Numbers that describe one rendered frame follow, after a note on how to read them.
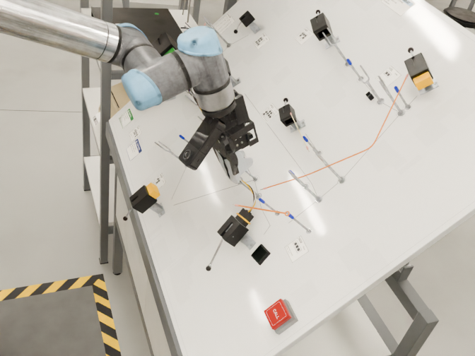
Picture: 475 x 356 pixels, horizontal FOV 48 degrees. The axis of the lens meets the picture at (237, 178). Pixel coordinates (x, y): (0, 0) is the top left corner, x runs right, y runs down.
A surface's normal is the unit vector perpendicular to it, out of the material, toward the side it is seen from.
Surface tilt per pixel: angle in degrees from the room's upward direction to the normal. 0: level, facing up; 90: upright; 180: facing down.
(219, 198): 47
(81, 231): 0
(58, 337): 0
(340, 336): 0
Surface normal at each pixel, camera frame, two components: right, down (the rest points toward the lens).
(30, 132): 0.16, -0.77
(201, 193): -0.56, -0.45
